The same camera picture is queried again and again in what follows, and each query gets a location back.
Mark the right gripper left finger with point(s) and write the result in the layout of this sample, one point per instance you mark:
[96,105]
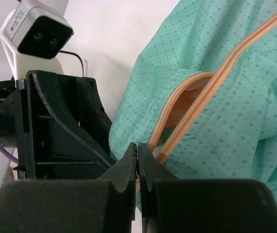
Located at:
[103,205]

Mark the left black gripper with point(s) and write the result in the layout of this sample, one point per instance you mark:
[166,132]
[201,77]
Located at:
[38,136]

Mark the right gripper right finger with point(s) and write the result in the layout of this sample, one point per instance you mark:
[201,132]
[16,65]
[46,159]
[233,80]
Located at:
[173,205]

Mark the orange and teal jacket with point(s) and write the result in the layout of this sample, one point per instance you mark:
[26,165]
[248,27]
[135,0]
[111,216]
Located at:
[204,90]

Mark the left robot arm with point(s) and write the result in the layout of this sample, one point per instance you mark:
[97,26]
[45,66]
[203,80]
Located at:
[57,124]

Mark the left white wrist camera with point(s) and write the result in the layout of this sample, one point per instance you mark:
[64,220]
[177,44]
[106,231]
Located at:
[33,34]

